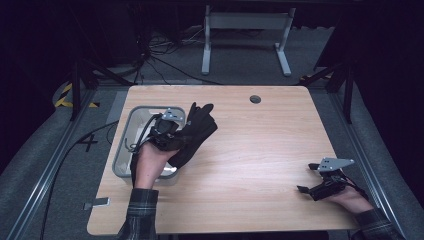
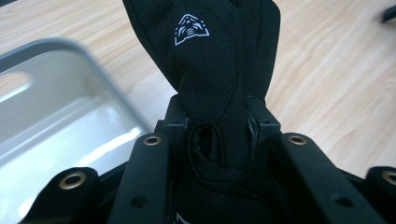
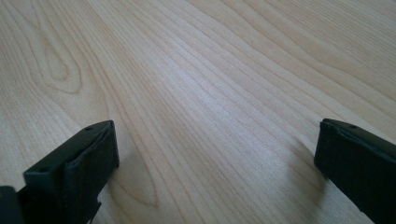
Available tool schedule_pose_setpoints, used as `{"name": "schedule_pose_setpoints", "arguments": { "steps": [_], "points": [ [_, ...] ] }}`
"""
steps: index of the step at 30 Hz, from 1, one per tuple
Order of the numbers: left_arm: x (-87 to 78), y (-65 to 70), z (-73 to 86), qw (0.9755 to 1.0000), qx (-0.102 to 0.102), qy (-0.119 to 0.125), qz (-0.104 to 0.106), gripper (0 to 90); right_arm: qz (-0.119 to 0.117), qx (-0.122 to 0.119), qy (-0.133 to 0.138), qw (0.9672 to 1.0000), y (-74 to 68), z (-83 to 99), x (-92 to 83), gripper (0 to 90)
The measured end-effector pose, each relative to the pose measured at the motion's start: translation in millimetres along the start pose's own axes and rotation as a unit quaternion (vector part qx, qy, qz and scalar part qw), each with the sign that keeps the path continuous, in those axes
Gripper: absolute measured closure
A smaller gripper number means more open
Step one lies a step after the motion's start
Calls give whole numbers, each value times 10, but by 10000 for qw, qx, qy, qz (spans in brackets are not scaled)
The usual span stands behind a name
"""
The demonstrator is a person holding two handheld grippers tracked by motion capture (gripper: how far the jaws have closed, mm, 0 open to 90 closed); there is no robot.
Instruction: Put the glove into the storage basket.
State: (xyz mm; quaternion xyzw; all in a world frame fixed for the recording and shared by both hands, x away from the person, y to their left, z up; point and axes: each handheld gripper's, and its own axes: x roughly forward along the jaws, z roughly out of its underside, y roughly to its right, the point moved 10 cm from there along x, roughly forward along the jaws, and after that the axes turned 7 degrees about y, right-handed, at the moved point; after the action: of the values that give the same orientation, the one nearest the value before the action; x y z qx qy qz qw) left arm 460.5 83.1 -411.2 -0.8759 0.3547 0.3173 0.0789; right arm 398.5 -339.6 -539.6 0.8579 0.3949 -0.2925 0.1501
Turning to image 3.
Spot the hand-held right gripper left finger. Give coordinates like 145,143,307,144
18,119,120,224

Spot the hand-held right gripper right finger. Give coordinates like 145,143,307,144
313,118,396,224

